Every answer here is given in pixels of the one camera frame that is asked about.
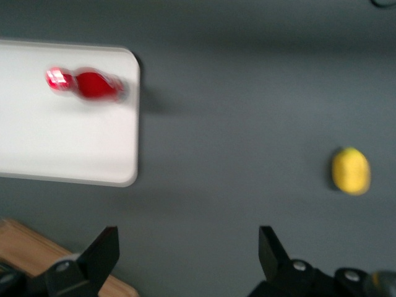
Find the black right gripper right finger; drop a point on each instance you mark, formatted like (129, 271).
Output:
(275, 256)

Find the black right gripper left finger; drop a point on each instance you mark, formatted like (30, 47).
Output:
(92, 263)

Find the red coke bottle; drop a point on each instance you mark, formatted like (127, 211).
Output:
(91, 85)

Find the white rectangular tray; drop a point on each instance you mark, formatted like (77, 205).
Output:
(68, 139)

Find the wooden box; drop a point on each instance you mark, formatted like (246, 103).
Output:
(28, 247)

